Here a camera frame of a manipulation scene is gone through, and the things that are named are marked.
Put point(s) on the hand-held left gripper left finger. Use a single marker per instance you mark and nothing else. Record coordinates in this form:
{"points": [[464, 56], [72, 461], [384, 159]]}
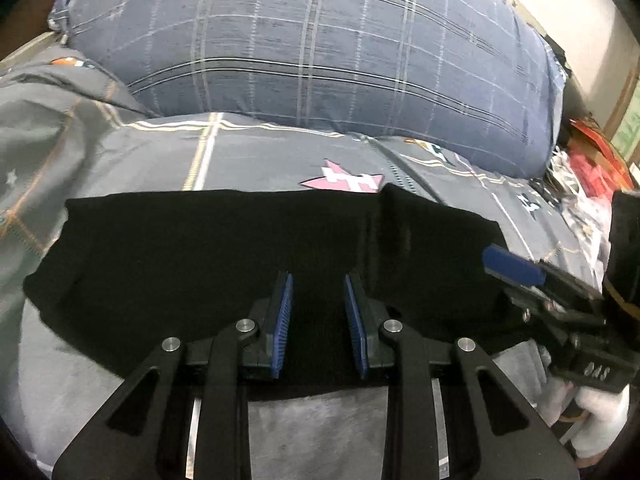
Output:
{"points": [[281, 325]]}

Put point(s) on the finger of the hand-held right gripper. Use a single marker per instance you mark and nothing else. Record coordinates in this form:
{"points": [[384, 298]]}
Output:
{"points": [[515, 264], [530, 305]]}

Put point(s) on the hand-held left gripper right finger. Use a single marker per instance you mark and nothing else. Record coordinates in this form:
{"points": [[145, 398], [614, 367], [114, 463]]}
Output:
{"points": [[354, 325]]}

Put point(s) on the black pants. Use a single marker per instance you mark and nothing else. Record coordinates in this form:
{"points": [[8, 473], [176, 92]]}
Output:
{"points": [[200, 260]]}

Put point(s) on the person's right hand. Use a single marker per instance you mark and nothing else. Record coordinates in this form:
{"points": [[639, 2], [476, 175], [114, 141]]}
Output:
{"points": [[605, 420]]}

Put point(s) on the white crumpled plastic clutter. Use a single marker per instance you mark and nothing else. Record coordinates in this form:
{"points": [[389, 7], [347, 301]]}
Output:
{"points": [[580, 210]]}

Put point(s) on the red packaging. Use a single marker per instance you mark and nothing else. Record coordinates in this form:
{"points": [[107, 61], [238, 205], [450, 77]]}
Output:
{"points": [[597, 160]]}

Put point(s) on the grey printed bed sheet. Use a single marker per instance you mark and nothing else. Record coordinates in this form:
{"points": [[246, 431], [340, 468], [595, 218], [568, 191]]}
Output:
{"points": [[150, 160]]}

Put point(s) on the blue plaid pillow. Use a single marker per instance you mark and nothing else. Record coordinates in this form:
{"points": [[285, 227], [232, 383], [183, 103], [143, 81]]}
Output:
{"points": [[325, 60]]}

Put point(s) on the brown wooden headboard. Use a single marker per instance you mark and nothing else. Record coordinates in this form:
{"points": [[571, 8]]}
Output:
{"points": [[25, 5]]}

